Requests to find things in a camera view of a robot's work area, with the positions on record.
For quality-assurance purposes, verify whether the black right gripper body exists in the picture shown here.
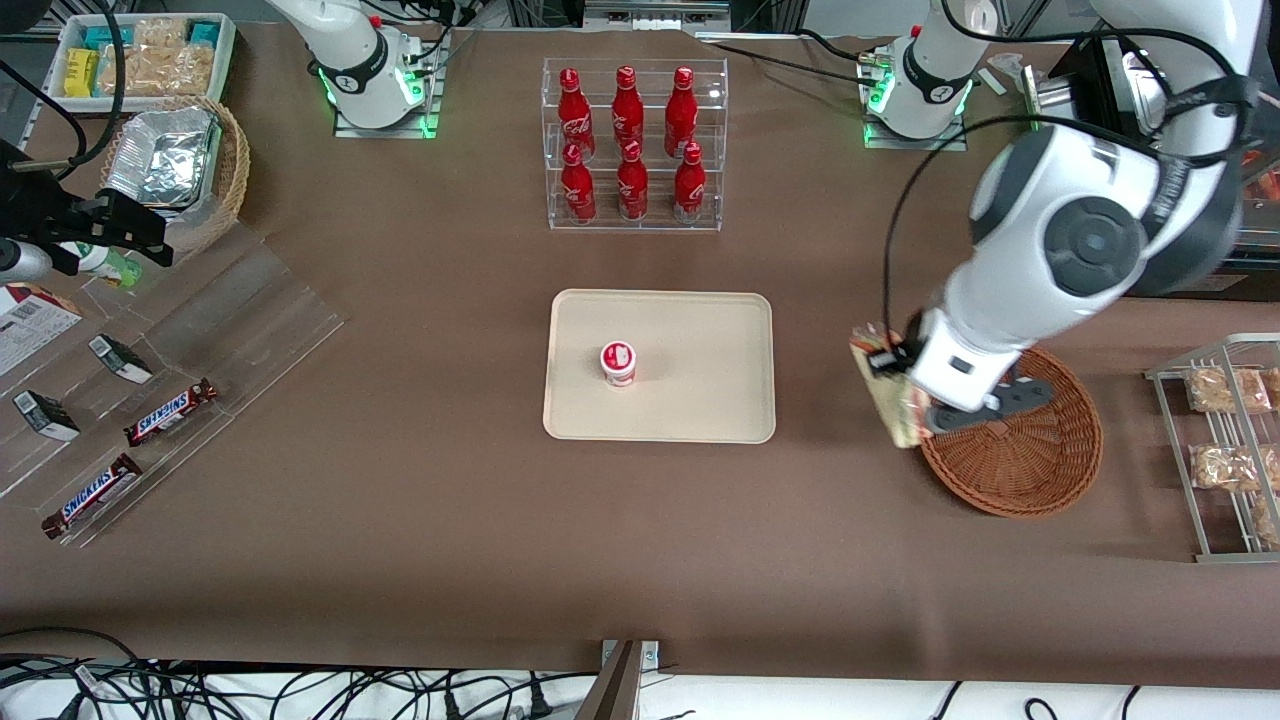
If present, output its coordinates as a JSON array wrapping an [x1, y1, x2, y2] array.
[[0, 140, 103, 273]]

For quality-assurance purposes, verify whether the triangle sandwich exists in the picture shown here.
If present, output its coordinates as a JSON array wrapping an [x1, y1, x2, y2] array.
[[849, 321, 937, 451]]

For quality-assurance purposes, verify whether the silver foil tray stack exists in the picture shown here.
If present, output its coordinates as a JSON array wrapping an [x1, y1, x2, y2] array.
[[104, 106, 223, 213]]

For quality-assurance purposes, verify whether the tan wicker basket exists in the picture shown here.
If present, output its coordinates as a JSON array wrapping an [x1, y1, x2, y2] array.
[[98, 94, 251, 257]]

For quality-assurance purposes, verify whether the brown round wicker basket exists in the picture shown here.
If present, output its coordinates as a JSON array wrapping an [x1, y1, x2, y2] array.
[[917, 345, 1105, 519]]

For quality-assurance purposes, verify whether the beige plastic tray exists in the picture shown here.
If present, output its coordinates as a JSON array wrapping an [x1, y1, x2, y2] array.
[[542, 289, 778, 445]]

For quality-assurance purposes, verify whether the large steel tray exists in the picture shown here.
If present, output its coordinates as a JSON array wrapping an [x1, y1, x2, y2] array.
[[1120, 47, 1179, 136]]

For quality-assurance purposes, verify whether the green white small bottle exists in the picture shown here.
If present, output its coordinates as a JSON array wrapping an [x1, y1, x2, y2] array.
[[55, 240, 144, 290]]

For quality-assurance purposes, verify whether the small black white box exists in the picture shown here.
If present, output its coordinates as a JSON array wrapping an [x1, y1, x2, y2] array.
[[87, 333, 155, 386], [12, 389, 82, 443]]

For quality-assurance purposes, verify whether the red white printed carton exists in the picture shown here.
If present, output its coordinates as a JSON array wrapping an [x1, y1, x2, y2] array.
[[0, 282, 85, 378]]

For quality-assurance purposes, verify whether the clear acrylic tiered display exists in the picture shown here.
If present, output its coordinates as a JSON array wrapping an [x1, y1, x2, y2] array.
[[0, 218, 347, 550]]

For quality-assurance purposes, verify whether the yellow snack packet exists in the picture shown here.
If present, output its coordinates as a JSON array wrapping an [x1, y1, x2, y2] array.
[[64, 47, 100, 99]]

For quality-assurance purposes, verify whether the brown Snickers bar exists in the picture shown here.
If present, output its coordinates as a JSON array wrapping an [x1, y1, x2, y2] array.
[[123, 377, 219, 448], [41, 452, 144, 541]]

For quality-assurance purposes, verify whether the clear bag of crackers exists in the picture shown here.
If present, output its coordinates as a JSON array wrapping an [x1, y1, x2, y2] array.
[[97, 17, 217, 99]]

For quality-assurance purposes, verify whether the white plastic snack bin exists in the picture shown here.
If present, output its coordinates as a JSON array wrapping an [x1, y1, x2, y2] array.
[[45, 12, 239, 114]]

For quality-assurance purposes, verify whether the red cola bottle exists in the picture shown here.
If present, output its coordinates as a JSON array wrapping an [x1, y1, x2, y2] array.
[[560, 142, 599, 225], [664, 66, 699, 159], [611, 65, 647, 151], [672, 142, 708, 225], [616, 140, 650, 223], [557, 67, 597, 163]]

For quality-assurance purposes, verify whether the silver metal device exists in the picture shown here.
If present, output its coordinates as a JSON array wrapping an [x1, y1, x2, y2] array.
[[1019, 63, 1079, 129]]

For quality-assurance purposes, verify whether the small red white yogurt cup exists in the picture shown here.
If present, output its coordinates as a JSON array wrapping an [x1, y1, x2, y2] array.
[[599, 340, 639, 389]]

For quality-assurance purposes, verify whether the clear acrylic bottle rack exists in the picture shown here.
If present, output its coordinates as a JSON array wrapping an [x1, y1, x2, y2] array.
[[541, 57, 730, 234]]

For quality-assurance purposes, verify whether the brown table cloth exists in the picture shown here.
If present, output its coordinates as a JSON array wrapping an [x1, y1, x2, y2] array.
[[0, 20, 1280, 691]]

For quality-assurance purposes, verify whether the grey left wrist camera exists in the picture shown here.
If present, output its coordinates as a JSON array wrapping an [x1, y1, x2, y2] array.
[[927, 378, 1054, 438]]

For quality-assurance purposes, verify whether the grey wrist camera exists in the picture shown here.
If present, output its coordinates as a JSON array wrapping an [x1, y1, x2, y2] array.
[[927, 378, 1054, 438], [0, 238, 54, 287]]

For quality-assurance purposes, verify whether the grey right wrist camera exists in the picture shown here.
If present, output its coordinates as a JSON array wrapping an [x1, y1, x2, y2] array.
[[0, 238, 54, 287]]

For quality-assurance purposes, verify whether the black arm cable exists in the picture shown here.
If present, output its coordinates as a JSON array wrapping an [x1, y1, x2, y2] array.
[[881, 25, 1263, 349]]

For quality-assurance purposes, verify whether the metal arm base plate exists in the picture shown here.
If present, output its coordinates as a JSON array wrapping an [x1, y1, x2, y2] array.
[[332, 28, 453, 140], [862, 40, 970, 153]]

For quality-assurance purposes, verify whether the grey metal wire rack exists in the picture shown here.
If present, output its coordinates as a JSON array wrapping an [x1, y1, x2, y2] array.
[[1144, 332, 1280, 565]]

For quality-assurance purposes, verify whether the aluminium frame profile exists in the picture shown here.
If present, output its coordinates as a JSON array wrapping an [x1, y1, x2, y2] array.
[[505, 0, 806, 39]]

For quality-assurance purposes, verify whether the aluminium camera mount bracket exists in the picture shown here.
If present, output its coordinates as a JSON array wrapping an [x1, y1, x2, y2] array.
[[575, 639, 663, 720]]

